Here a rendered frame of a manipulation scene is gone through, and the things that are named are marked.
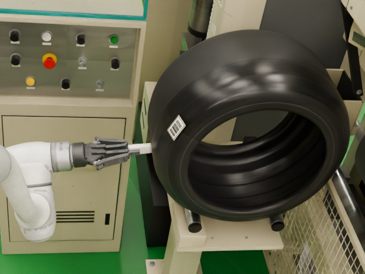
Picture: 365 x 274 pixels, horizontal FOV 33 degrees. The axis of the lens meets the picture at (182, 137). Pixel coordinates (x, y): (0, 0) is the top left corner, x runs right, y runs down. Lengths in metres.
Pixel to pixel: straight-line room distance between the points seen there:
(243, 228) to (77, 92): 0.82
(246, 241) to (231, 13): 0.76
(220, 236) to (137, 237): 1.06
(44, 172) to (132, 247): 1.30
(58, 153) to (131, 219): 1.40
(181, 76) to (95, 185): 1.04
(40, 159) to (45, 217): 0.17
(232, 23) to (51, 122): 0.87
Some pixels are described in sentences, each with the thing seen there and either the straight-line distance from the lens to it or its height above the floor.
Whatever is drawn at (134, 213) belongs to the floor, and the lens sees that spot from 3.19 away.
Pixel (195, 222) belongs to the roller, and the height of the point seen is 0.92.
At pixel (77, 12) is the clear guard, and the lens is 2.18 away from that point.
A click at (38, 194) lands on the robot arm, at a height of 1.06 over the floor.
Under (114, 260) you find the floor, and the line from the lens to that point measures 2.99.
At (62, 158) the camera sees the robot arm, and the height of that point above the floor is 1.12.
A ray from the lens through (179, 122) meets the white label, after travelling 1.66.
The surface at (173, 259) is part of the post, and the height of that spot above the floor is 0.27.
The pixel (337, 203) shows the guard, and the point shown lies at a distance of 2.06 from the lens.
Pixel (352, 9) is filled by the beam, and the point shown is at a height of 1.66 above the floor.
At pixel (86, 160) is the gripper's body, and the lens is 1.82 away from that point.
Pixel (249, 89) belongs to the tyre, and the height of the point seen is 1.45.
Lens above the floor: 2.36
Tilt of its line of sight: 40 degrees down
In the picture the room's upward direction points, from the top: 11 degrees clockwise
